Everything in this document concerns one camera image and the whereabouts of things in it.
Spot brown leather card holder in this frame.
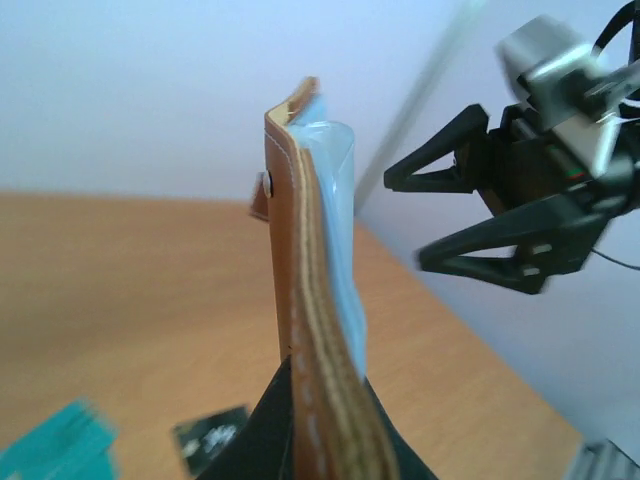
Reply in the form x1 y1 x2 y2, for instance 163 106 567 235
251 76 400 479

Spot black credit card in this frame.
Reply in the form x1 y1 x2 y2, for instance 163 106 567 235
171 405 249 478

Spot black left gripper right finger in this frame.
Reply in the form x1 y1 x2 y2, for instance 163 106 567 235
365 378 438 480

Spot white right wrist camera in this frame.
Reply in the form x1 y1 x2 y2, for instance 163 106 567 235
496 15 639 178

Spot aluminium frame post right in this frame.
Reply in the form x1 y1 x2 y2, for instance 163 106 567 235
354 0 487 216

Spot teal credit card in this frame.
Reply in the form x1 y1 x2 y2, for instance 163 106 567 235
1 400 120 480

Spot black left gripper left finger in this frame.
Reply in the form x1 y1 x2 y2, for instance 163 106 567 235
199 359 294 480

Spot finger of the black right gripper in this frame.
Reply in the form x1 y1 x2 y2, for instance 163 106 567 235
415 194 608 295
383 104 500 196

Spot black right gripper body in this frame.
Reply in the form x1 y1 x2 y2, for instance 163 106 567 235
479 102 640 276

